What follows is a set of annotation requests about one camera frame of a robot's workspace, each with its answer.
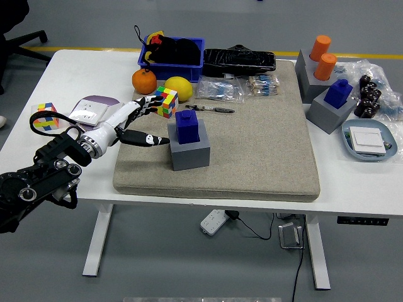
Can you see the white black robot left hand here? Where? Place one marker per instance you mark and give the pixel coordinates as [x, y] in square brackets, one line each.
[116, 121]

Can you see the blue square seal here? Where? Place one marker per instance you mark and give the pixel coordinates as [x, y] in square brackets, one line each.
[187, 129]
[337, 94]

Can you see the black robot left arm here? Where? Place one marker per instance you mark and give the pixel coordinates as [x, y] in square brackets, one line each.
[47, 181]

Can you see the grey cube seal holder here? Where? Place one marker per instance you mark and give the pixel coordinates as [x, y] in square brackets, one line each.
[324, 116]
[190, 157]

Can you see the orange cylinder seal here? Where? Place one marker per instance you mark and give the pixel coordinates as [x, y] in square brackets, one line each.
[325, 66]
[320, 47]

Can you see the purple plastic tray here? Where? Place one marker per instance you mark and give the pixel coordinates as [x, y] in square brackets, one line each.
[104, 100]

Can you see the orange mandarin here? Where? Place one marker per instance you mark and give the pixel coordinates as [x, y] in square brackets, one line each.
[144, 82]

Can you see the multicolour black-edged puzzle cube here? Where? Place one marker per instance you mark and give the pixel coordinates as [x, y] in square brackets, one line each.
[169, 102]

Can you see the multicolour white-edged puzzle cube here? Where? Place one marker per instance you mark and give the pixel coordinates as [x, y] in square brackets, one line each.
[47, 123]

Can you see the yellow lemon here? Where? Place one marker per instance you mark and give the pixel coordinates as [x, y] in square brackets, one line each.
[179, 86]

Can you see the blue plastic bin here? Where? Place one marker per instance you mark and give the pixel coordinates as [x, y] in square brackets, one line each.
[176, 73]

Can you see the black silver pen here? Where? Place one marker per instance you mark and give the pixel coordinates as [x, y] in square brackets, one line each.
[220, 109]

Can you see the clear bag of blue resistors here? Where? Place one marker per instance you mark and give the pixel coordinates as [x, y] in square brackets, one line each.
[220, 89]

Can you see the white table leg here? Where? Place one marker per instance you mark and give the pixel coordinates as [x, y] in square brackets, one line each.
[97, 239]
[318, 251]

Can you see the black office chair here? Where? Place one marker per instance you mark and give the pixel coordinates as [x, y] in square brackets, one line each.
[28, 39]

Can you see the grey-brown fabric mat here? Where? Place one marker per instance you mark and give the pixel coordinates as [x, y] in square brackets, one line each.
[252, 151]

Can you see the white power strip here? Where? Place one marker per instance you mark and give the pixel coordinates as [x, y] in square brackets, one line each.
[214, 221]

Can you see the clear bag of taped resistors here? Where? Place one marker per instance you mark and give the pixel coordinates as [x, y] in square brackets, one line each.
[263, 85]

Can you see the grey double-slot holder block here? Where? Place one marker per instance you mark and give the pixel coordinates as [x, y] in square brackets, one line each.
[307, 81]

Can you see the black cylinder capacitor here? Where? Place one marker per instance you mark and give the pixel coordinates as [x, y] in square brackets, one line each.
[369, 112]
[365, 103]
[374, 106]
[372, 86]
[365, 81]
[376, 94]
[359, 110]
[366, 92]

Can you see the light blue plastic tray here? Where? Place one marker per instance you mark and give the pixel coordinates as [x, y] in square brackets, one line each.
[365, 123]

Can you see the black table control panel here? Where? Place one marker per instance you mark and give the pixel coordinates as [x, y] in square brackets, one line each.
[362, 221]

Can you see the crumpled clear plastic bag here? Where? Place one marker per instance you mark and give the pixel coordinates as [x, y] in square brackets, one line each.
[387, 78]

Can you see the white wall socket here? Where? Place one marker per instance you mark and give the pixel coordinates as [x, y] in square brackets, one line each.
[86, 110]

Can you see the black round-top mount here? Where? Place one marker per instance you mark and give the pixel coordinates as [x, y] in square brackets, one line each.
[239, 46]

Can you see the silver metal bracket stand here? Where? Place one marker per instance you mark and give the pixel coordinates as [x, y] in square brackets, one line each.
[288, 236]

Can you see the white flat switch plate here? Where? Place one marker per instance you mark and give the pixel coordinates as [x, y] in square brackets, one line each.
[366, 140]

